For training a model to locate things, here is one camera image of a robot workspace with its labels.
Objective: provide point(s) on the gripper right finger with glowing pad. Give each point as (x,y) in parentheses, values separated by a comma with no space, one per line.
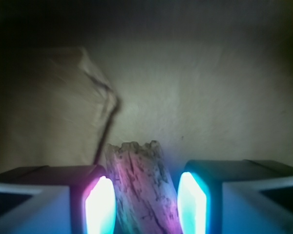
(236,197)

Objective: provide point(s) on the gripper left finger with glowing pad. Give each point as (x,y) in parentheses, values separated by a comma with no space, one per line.
(57,200)

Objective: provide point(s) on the brown wood chip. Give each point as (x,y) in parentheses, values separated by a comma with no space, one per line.
(145,195)

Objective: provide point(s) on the crumpled brown paper bag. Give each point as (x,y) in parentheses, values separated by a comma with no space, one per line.
(208,79)

